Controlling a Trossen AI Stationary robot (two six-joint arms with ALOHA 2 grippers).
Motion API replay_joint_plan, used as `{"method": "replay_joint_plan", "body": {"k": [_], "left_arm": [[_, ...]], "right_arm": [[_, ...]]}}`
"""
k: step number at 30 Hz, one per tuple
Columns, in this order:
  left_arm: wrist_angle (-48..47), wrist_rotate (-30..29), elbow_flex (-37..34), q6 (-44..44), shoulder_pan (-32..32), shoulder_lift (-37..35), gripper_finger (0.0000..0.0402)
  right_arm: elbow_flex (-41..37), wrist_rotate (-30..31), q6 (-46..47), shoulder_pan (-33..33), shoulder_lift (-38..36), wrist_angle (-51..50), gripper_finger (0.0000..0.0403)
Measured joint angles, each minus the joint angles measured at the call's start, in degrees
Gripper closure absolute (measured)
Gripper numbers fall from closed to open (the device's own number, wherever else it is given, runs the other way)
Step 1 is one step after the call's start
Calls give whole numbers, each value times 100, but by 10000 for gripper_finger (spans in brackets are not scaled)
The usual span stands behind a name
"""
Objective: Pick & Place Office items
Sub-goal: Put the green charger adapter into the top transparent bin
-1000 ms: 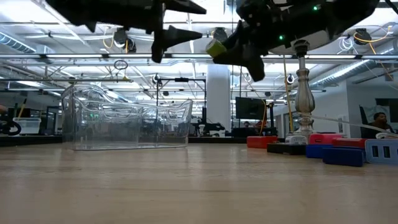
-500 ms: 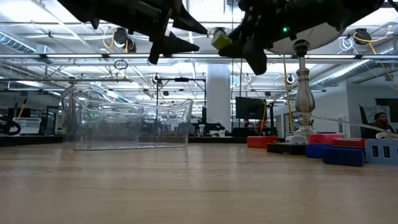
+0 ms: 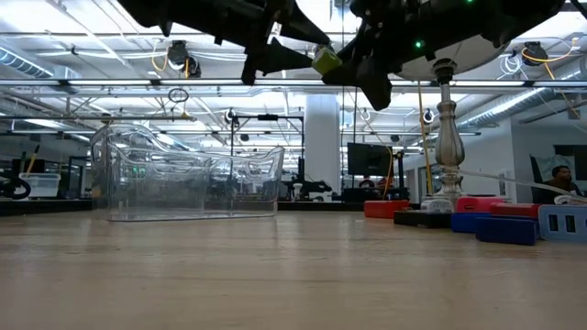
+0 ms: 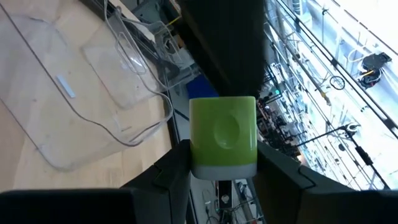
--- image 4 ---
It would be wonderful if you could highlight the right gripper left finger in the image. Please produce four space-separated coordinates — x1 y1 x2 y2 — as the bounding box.
0 139 192 224

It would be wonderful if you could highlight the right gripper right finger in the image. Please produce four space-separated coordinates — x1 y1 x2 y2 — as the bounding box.
252 141 398 224

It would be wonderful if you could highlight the low clear plastic bin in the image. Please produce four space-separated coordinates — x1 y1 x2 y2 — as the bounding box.
0 0 174 171

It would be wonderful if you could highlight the tall clear plastic bin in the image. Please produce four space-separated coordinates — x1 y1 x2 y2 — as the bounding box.
81 5 200 110

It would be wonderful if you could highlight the blue storage box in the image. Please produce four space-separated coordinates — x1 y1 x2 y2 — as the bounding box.
185 73 219 100

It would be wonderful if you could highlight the black stand frame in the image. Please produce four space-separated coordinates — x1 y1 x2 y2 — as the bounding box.
294 122 392 191

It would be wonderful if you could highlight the black hanging cable loop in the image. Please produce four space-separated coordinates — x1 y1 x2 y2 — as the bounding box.
329 75 346 91

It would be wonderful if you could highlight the black ceiling cord reel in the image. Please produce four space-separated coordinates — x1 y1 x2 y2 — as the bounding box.
356 51 393 90

